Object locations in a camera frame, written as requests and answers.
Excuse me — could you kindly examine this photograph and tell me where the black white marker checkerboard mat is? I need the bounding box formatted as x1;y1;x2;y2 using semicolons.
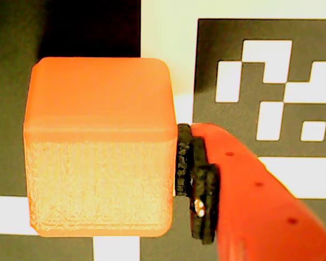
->
0;0;326;261

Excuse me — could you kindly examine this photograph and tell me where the orange cube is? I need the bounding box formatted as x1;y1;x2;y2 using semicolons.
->
23;56;179;238

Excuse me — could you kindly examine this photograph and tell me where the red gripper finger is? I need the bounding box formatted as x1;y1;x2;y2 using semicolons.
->
175;122;326;261

